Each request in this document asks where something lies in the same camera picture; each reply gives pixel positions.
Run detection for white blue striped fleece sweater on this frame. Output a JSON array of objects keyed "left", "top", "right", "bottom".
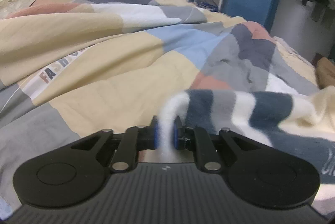
[{"left": 158, "top": 86, "right": 334, "bottom": 218}]

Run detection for colourful patchwork quilt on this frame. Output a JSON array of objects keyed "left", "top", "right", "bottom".
[{"left": 1, "top": 0, "right": 318, "bottom": 219}]

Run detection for small items on nightstand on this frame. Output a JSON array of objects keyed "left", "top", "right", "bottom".
[{"left": 186, "top": 0, "right": 218, "bottom": 12}]

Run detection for brown hoodie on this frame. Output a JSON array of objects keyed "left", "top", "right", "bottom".
[{"left": 316, "top": 57, "right": 335, "bottom": 89}]

